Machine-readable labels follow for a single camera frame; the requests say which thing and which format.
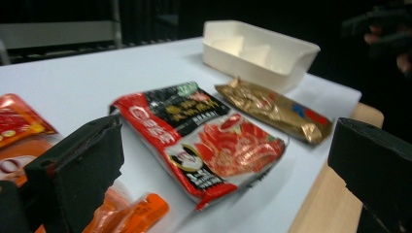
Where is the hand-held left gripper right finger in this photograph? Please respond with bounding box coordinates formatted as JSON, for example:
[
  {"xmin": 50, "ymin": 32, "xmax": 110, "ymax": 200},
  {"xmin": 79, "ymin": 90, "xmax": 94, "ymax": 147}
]
[{"xmin": 327, "ymin": 116, "xmax": 412, "ymax": 229}]

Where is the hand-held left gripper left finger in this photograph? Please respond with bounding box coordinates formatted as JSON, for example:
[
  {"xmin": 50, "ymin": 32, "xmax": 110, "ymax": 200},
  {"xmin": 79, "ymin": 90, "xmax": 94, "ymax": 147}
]
[{"xmin": 23, "ymin": 114, "xmax": 125, "ymax": 233}]

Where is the orange and white packet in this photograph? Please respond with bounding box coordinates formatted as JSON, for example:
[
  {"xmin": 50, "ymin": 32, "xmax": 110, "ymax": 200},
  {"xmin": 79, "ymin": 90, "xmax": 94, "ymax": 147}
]
[{"xmin": 0, "ymin": 134, "xmax": 170, "ymax": 233}]

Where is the red and orange packet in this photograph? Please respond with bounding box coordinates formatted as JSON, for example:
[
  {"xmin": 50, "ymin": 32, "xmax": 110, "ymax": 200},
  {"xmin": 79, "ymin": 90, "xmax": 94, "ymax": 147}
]
[{"xmin": 0, "ymin": 93, "xmax": 59, "ymax": 150}]

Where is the gold foil packet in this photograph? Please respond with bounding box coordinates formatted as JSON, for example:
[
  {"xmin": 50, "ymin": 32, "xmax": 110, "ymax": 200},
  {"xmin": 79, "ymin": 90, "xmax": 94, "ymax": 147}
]
[{"xmin": 214, "ymin": 77, "xmax": 334, "ymax": 146}]

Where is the red and black sauce packet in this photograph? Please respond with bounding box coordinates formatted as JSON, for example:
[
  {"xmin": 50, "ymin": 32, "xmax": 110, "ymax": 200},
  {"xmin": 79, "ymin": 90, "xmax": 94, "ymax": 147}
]
[{"xmin": 110, "ymin": 81, "xmax": 288, "ymax": 212}]

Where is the white plastic storage bin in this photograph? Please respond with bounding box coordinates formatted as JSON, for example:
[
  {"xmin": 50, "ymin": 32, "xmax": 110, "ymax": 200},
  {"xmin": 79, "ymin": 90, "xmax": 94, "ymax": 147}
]
[{"xmin": 202, "ymin": 19, "xmax": 322, "ymax": 94}]

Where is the white table sheet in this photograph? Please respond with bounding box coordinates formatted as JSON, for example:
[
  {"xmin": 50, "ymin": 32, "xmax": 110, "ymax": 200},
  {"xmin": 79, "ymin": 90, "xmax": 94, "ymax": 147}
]
[{"xmin": 0, "ymin": 36, "xmax": 362, "ymax": 233}]

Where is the grey metal stand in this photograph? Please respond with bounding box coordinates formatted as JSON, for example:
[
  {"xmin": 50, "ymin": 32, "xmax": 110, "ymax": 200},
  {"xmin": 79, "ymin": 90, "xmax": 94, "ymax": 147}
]
[{"xmin": 0, "ymin": 0, "xmax": 123, "ymax": 66}]

